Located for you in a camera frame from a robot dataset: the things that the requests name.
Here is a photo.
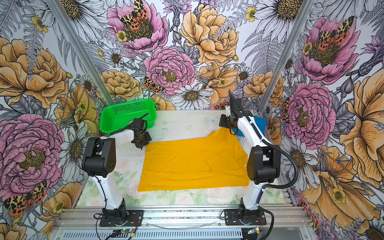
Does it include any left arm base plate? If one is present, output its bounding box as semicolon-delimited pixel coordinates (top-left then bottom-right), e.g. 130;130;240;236
100;209;144;227

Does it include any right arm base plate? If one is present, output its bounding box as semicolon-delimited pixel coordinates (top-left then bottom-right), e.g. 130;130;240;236
224;209;267;226

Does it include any aluminium corner post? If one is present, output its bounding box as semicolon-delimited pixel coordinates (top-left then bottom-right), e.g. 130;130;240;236
258;0;315;115
47;1;115;106

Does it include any yellow t-shirt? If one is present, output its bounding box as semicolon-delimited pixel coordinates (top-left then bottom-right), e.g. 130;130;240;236
138;128;250;192

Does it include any right aluminium corner post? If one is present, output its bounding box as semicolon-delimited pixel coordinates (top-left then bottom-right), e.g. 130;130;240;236
258;0;315;115

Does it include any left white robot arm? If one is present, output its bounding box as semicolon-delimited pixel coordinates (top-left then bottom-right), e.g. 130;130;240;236
81;114;152;227

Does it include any green plastic basket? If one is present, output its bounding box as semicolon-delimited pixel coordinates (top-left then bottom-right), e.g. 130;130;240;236
100;99;157;134

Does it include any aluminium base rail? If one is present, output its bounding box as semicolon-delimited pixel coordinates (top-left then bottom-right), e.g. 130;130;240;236
51;204;316;240

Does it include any left aluminium corner post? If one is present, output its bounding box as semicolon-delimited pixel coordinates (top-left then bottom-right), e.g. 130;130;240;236
47;1;115;106

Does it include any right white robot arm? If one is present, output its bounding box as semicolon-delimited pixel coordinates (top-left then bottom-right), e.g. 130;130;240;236
219;92;281;226

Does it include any folded blue t-shirt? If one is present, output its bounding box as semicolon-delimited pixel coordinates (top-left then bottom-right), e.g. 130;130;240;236
231;116;268;137

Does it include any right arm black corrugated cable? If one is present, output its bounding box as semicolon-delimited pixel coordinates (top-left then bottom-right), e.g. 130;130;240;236
229;91;300;190

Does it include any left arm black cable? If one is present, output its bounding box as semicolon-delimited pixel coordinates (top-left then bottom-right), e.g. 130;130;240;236
94;112;151;240

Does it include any small green circuit board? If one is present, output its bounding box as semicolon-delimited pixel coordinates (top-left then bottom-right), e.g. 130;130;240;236
113;228;136;236

